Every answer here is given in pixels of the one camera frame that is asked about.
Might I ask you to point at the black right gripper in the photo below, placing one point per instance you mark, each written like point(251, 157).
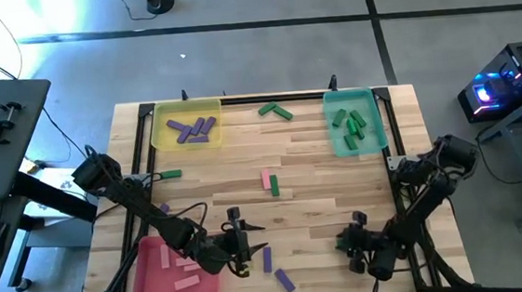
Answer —
point(377, 253)

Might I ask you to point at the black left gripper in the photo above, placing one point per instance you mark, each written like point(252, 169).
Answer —
point(229, 251)

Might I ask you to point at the pink wooden block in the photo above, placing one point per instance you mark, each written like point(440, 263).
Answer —
point(187, 282)
point(164, 256)
point(192, 267)
point(266, 178)
point(182, 261)

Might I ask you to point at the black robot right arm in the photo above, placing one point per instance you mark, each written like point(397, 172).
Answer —
point(424, 198)

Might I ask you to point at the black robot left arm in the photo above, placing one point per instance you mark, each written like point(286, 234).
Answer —
point(149, 211)

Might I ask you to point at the teal translucent plastic bin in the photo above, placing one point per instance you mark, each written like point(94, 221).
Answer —
point(373, 144)

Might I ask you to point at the pink-red plastic bin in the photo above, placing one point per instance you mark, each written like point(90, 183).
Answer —
point(153, 289)

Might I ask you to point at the yellow translucent plastic bin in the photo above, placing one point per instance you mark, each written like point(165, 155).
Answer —
point(167, 144)

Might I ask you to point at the grey metal stand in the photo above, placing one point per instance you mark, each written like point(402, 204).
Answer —
point(515, 115)

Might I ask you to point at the black round stand base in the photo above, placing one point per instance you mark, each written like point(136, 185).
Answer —
point(159, 2)

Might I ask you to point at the black desk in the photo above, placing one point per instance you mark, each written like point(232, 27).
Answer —
point(1, 162)

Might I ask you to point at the black metal table frame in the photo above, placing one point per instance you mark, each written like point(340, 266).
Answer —
point(285, 97)

